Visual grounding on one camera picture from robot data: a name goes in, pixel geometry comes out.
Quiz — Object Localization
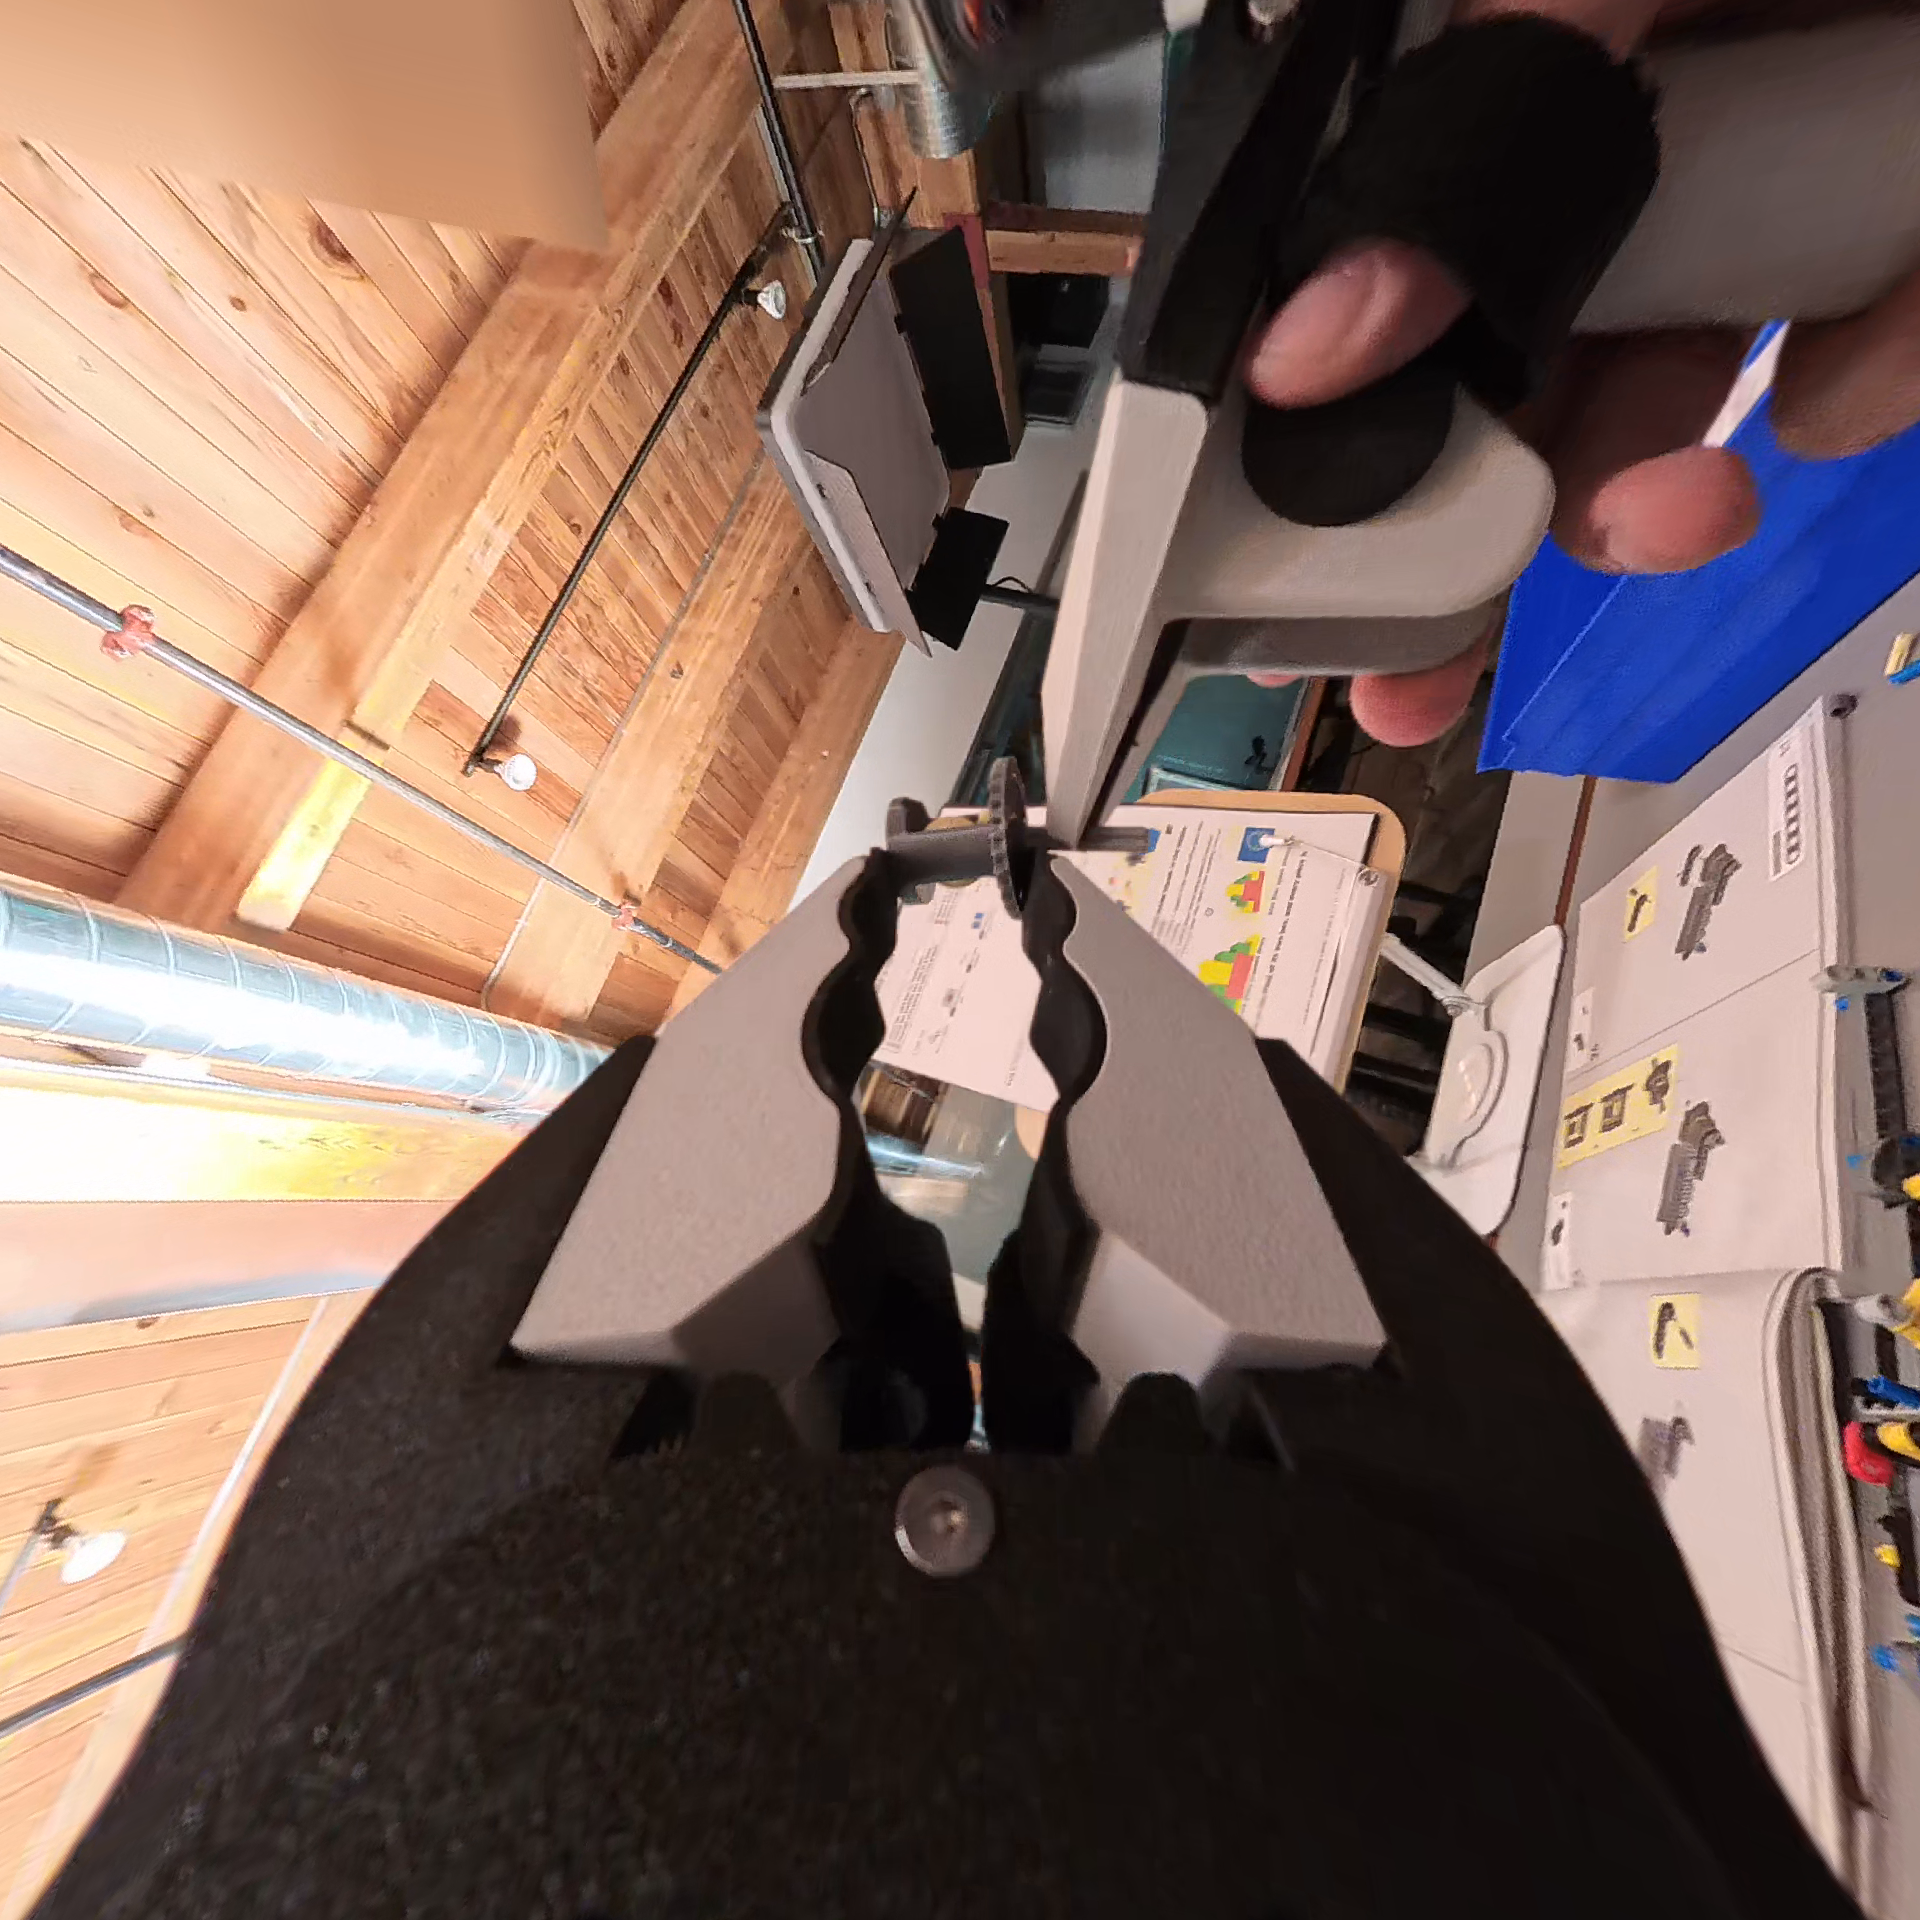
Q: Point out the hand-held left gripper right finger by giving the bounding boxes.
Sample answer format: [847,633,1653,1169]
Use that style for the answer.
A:
[1024,857,1389,1412]

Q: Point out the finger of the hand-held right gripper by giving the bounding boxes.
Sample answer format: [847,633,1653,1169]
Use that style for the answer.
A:
[1034,375,1213,846]

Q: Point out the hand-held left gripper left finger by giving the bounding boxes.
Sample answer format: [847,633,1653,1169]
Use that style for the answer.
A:
[509,853,902,1412]

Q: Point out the grey lego differential housing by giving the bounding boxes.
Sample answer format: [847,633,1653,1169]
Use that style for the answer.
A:
[885,756,1051,920]

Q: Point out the lego instruction booklet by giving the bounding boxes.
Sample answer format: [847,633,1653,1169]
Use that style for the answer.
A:
[1536,697,1893,1920]

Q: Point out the lego chassis assembly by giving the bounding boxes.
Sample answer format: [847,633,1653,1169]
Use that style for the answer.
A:
[1807,960,1920,1683]

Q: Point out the person's right hand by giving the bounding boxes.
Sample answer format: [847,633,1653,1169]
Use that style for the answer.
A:
[1241,0,1920,751]

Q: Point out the printed instruction board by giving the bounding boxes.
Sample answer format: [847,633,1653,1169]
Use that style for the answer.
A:
[870,801,1411,1112]

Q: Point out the white board stand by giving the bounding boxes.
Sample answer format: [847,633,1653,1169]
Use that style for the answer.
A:
[1381,920,1568,1239]

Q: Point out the studio light panel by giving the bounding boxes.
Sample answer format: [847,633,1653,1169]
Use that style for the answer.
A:
[757,224,1029,654]

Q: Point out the blue plastic bin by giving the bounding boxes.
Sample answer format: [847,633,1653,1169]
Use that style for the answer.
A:
[1477,323,1920,781]

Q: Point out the silver air duct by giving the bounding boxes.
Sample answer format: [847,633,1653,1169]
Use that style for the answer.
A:
[0,877,616,1119]

